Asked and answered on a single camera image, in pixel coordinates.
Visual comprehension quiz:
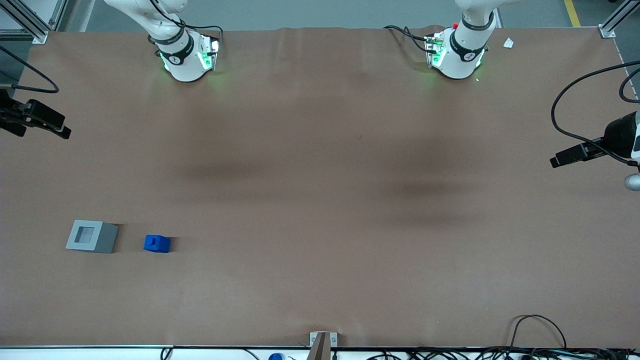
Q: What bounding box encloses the right wrist camera assembly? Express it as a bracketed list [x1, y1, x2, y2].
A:
[0, 119, 27, 137]

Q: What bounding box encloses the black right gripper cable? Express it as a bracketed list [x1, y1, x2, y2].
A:
[0, 46, 60, 95]

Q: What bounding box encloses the black looped cable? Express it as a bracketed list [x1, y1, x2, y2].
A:
[619, 66, 640, 104]

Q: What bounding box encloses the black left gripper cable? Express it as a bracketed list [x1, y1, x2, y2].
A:
[550, 62, 640, 167]

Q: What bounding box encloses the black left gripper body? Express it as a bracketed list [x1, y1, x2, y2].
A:
[602, 110, 640, 162]

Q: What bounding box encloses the black left arm base cable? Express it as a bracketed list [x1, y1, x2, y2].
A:
[383, 25, 432, 53]

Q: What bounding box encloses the blue plastic block part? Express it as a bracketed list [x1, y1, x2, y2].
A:
[143, 234, 171, 253]

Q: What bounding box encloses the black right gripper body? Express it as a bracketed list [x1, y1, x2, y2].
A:
[0, 89, 32, 126]

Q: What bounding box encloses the brown table cover sheet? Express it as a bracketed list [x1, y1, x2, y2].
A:
[0, 25, 640, 349]

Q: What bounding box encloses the aluminium frame profile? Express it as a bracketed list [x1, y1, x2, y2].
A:
[0, 0, 68, 45]
[599, 0, 640, 39]

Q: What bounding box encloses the gray square base block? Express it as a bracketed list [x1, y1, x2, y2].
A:
[65, 220, 119, 254]

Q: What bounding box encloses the black arched cable loop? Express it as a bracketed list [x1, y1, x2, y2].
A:
[509, 314, 568, 351]

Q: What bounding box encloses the metal camera post bracket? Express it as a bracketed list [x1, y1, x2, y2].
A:
[309, 331, 338, 360]

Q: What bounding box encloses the black cable bundle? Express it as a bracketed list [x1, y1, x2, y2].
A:
[367, 346, 640, 360]

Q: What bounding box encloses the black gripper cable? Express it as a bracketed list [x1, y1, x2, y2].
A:
[550, 62, 640, 167]
[0, 46, 60, 95]

